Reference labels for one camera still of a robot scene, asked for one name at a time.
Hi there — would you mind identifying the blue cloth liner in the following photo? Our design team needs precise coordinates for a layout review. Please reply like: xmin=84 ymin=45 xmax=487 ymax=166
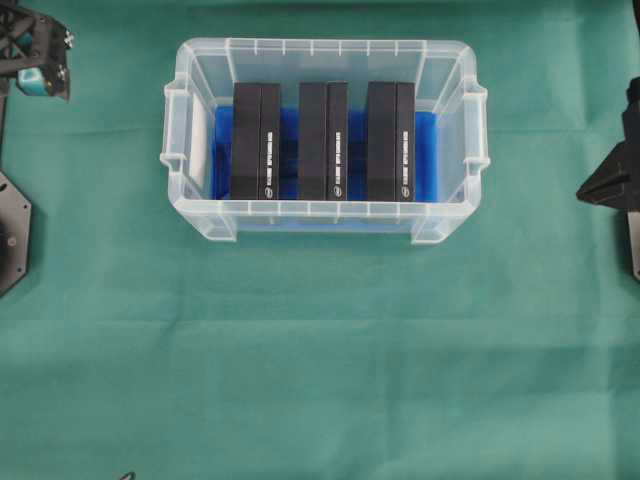
xmin=211 ymin=106 xmax=438 ymax=203

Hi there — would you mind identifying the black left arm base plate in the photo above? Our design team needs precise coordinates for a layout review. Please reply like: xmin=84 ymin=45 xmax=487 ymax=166
xmin=0 ymin=173 xmax=32 ymax=295

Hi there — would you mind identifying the black realsense box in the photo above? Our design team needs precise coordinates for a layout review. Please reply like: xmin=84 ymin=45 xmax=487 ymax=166
xmin=230 ymin=83 xmax=281 ymax=200
xmin=366 ymin=81 xmax=416 ymax=202
xmin=298 ymin=82 xmax=349 ymax=201

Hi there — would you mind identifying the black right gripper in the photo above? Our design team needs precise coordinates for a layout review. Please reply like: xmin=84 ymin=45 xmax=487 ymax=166
xmin=576 ymin=77 xmax=639 ymax=207

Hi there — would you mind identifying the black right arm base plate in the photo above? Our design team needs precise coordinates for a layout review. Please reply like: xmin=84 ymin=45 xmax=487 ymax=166
xmin=621 ymin=211 xmax=640 ymax=281

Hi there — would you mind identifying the black frame top right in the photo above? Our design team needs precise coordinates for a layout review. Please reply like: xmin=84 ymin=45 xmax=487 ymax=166
xmin=632 ymin=0 xmax=640 ymax=34

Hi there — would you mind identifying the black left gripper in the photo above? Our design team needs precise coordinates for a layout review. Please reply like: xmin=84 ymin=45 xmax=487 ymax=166
xmin=1 ymin=1 xmax=74 ymax=100

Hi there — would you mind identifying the green table cloth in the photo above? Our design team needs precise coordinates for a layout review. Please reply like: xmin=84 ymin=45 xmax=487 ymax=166
xmin=1 ymin=1 xmax=639 ymax=479

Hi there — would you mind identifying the clear plastic storage case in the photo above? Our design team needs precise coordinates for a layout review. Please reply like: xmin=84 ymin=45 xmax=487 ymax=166
xmin=160 ymin=38 xmax=490 ymax=244

